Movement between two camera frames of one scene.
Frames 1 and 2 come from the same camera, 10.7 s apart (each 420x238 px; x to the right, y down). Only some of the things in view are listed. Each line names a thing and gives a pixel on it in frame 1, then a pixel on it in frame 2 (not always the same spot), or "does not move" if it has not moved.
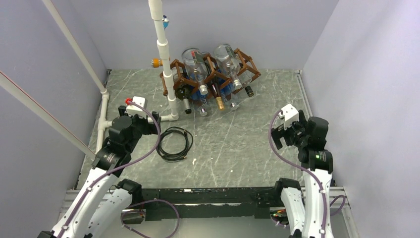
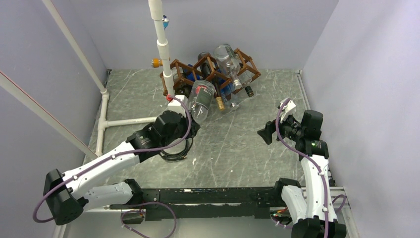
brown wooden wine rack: [205, 75] does not move
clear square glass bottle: [228, 63] does not move
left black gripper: [150, 128] -> [185, 121]
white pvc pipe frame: [155, 8] does not move
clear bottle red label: [196, 64] -> [200, 99]
